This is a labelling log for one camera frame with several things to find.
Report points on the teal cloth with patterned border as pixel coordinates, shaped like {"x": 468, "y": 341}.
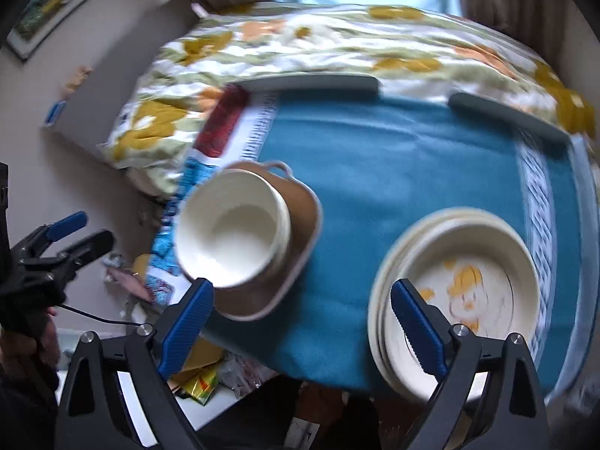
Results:
{"x": 384, "y": 159}

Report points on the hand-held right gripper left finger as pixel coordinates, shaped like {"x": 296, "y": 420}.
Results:
{"x": 187, "y": 323}

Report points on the floral quilt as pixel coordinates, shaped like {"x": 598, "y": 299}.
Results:
{"x": 328, "y": 42}

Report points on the large cream plate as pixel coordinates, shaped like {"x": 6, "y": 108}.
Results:
{"x": 371, "y": 318}

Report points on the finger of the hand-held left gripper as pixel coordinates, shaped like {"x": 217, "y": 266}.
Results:
{"x": 68, "y": 226}
{"x": 89, "y": 246}

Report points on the yellow-green foil packet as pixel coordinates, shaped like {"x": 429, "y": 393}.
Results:
{"x": 199, "y": 384}

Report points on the person's left hand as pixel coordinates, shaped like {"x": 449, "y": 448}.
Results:
{"x": 40, "y": 342}

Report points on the grey padded bar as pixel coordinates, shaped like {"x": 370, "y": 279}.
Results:
{"x": 506, "y": 117}
{"x": 309, "y": 83}

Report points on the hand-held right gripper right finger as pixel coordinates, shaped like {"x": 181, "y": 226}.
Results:
{"x": 417, "y": 328}

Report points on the plain white bowl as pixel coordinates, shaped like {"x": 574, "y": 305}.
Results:
{"x": 234, "y": 229}

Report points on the deep plate with yellow print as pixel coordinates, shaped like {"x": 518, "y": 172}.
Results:
{"x": 468, "y": 281}

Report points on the framed wall picture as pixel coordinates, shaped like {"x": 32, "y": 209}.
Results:
{"x": 56, "y": 4}

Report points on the small blue object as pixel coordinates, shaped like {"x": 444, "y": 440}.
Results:
{"x": 54, "y": 112}

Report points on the pink-brown square bowl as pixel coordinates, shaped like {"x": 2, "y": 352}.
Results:
{"x": 300, "y": 225}

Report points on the large white plate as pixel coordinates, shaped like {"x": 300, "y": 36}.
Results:
{"x": 380, "y": 300}

